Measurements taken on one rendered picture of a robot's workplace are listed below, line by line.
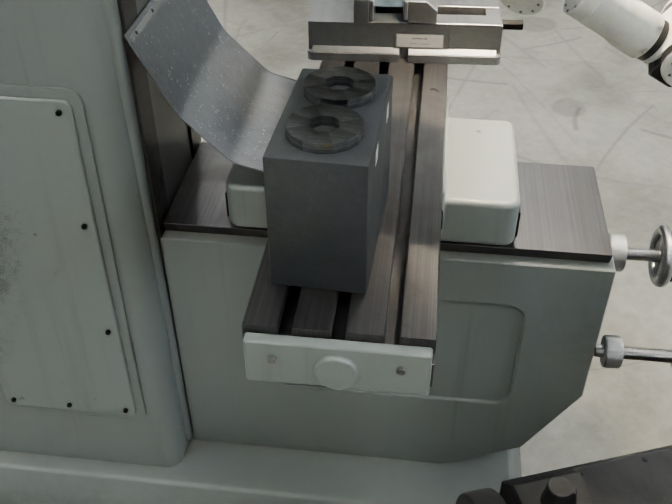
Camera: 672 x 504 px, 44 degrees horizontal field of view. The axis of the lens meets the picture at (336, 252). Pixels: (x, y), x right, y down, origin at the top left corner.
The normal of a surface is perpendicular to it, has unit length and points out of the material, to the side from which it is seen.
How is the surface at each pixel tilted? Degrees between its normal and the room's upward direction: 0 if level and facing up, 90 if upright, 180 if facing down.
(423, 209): 0
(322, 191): 90
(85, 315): 88
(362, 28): 90
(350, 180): 90
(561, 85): 0
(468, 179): 0
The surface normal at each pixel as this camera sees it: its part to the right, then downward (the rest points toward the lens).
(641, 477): 0.00, -0.78
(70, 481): -0.11, 0.29
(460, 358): -0.12, 0.62
